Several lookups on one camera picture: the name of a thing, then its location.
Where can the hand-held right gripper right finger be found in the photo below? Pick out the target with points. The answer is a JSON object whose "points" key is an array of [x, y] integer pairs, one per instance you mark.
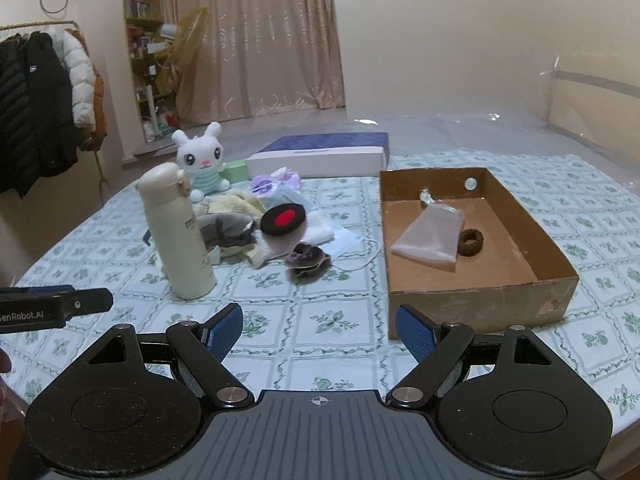
{"points": [[415, 332]]}

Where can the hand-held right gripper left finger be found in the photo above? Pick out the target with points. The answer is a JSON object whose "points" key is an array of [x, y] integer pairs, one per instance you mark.
{"points": [[224, 332]]}

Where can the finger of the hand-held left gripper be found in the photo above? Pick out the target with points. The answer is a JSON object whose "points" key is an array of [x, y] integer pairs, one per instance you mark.
{"points": [[87, 301]]}

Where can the white cloth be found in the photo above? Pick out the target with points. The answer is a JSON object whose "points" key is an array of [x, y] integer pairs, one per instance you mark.
{"points": [[262, 254]]}

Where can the brown cardboard box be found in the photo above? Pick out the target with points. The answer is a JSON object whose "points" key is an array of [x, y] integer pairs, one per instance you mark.
{"points": [[500, 285]]}

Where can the grey fluffy eye mask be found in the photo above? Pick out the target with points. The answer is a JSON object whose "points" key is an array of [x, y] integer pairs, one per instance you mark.
{"points": [[225, 232]]}

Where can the purple scrunchie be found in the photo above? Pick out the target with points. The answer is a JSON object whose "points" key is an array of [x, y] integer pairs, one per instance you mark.
{"points": [[306, 259]]}

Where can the black round pad red centre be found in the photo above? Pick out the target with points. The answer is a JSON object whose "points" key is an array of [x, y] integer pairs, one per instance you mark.
{"points": [[282, 220]]}

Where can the green floral tablecloth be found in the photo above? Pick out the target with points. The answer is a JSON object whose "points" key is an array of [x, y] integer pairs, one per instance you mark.
{"points": [[310, 310]]}

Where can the clear plastic bag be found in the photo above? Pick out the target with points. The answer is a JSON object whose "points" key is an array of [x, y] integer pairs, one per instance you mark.
{"points": [[430, 237]]}

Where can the cream thermos bottle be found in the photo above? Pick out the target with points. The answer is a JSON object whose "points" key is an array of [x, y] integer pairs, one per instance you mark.
{"points": [[180, 240]]}

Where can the brown scrunchie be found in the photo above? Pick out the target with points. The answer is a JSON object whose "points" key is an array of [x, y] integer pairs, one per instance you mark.
{"points": [[471, 241]]}

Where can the blue face mask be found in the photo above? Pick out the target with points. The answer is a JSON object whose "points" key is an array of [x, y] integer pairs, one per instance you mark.
{"points": [[346, 242]]}

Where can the yellow towel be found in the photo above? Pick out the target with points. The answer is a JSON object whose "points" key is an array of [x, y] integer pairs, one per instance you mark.
{"points": [[230, 204]]}

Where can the purple tissue packet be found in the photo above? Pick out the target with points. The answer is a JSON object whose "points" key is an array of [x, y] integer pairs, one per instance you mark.
{"points": [[272, 182]]}

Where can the small green box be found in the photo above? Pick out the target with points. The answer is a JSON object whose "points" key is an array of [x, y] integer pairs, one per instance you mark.
{"points": [[235, 171]]}

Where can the white rabbit plush toy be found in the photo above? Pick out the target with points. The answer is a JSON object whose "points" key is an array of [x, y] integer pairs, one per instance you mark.
{"points": [[202, 157]]}

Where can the brown jacket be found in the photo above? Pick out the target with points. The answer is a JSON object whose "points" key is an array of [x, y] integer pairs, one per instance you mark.
{"points": [[100, 105]]}

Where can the white and blue flat box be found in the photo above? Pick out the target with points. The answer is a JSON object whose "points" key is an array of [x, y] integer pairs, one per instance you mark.
{"points": [[320, 155]]}

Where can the white puffer jacket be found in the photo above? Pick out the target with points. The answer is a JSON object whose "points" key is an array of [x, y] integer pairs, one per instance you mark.
{"points": [[80, 80]]}

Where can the fan with yellow cover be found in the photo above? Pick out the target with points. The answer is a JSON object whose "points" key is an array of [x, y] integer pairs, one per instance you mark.
{"points": [[187, 60]]}

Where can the cluttered bookshelf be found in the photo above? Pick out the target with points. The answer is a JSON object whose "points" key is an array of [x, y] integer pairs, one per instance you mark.
{"points": [[140, 35]]}

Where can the clothes rack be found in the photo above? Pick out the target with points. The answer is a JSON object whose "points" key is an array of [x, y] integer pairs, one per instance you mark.
{"points": [[50, 23]]}

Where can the beige curtain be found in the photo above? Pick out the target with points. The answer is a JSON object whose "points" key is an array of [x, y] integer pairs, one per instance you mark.
{"points": [[260, 35]]}

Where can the metal rail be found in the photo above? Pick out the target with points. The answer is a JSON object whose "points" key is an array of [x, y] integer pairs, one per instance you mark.
{"points": [[600, 80]]}

